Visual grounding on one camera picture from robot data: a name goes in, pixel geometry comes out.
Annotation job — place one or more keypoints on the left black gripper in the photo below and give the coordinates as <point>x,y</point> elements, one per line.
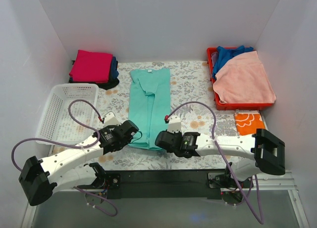
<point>132,128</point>

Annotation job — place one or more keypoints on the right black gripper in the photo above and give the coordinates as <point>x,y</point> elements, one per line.
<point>160,139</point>

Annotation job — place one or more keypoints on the teal t shirt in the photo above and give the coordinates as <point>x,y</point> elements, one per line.
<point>149,103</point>

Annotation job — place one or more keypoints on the white plastic basket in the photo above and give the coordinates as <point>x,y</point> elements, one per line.
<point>56,123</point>

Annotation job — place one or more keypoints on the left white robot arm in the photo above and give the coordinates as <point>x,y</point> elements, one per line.
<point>41,178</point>

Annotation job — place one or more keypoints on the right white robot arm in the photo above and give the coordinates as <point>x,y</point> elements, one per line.
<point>261,152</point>

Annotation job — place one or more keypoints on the floral table mat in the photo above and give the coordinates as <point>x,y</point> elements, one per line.
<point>189,81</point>

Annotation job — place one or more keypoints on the black folded t shirt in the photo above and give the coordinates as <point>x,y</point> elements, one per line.
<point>103,85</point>

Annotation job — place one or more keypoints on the red plastic tray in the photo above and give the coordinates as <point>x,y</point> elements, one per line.
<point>230,106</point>

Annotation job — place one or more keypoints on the blue folded t shirt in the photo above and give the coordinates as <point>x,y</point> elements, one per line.
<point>113,72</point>

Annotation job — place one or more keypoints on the magenta folded t shirt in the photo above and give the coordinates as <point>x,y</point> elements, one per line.
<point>91,67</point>

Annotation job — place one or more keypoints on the orange floral towel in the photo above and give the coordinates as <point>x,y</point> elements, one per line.
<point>248,122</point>

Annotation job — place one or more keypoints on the pink towel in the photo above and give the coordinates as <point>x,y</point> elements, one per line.
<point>243,79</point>

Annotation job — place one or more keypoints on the blue crumpled t shirt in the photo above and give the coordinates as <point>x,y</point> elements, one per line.
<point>225,54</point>

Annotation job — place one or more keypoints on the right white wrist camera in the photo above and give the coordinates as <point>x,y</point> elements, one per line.
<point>174,124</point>

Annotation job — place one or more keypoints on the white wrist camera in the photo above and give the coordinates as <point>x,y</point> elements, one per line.
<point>109,120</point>
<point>174,124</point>

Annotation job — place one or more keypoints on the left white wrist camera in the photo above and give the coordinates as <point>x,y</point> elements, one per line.
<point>109,120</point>

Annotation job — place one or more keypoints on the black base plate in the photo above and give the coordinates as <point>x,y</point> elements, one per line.
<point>203,183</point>

